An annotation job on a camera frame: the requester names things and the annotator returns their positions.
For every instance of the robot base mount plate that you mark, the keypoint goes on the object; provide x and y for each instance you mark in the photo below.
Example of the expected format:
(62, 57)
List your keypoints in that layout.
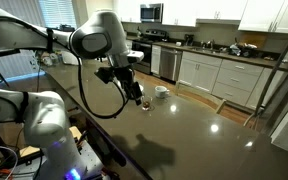
(62, 162)

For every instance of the black stove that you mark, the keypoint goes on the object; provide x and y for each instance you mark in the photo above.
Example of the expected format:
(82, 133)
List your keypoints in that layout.
(144, 44)

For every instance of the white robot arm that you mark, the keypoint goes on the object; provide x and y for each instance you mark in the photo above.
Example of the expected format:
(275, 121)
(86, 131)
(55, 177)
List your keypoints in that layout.
(43, 114)

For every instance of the stainless steel dishwasher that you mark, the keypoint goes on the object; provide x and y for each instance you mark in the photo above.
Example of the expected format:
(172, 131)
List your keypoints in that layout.
(170, 61)

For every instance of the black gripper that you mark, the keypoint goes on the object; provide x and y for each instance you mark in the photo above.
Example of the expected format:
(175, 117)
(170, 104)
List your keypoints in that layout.
(125, 76)

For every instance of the white mug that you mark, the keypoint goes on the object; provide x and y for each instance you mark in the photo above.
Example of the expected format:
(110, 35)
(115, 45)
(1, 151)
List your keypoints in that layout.
(161, 92)

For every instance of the coffee maker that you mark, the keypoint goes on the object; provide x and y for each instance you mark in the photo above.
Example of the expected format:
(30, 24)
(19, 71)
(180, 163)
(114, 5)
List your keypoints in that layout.
(189, 38)

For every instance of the wooden chair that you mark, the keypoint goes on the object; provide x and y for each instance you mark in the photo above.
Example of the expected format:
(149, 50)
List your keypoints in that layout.
(188, 92)

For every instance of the white base cabinets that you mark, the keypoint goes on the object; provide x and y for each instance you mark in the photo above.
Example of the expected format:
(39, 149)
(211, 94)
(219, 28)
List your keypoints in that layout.
(239, 83)

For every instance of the white upper cabinets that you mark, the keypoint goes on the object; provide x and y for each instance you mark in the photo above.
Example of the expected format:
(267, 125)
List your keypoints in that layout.
(250, 15)

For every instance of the kitchen faucet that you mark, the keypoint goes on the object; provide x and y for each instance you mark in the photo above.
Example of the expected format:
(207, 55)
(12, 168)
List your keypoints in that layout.
(208, 44)

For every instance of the stainless steel microwave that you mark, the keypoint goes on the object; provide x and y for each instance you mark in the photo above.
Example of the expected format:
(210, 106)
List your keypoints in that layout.
(151, 12)

